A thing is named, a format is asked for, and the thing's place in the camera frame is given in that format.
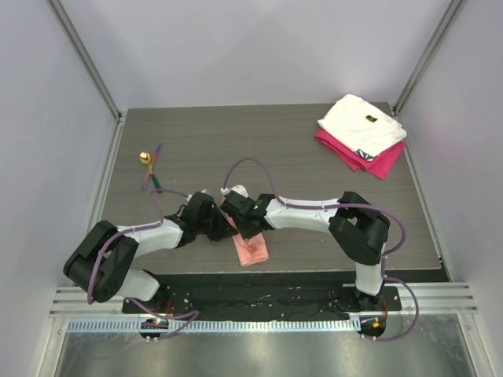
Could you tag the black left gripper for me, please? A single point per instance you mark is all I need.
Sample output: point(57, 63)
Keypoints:
point(222, 230)

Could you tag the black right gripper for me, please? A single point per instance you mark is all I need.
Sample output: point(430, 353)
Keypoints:
point(247, 228)

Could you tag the pink satin napkin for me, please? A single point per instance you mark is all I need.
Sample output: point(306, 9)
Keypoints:
point(252, 251)

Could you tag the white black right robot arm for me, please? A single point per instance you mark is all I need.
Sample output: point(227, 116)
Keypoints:
point(360, 231)

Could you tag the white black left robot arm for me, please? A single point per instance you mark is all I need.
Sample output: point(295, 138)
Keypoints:
point(101, 264)

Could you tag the iridescent purple utensil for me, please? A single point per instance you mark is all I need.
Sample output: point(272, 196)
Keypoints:
point(155, 156)

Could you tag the gold spoon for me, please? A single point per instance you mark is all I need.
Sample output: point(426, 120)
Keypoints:
point(146, 159)

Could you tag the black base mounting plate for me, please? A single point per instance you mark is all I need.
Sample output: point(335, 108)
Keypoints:
point(266, 297)

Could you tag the magenta folded cloth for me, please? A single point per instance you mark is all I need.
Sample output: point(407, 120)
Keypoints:
point(379, 167)

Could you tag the white folded cloth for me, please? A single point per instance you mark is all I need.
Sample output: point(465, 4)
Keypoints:
point(362, 127)

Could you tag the white wrist camera connector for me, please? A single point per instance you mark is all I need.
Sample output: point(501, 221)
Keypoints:
point(239, 189)

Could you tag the dark green handled utensil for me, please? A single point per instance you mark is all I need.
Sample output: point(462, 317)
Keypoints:
point(156, 183)

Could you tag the white slotted cable duct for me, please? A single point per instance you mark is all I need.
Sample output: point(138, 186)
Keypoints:
point(150, 325)

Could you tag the aluminium front rail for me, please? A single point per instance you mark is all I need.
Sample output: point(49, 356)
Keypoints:
point(433, 298)

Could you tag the grey left corner post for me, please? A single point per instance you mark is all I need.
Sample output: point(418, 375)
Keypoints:
point(75, 40)

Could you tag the grey aluminium corner post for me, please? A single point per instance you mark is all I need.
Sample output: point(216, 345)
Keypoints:
point(441, 30)

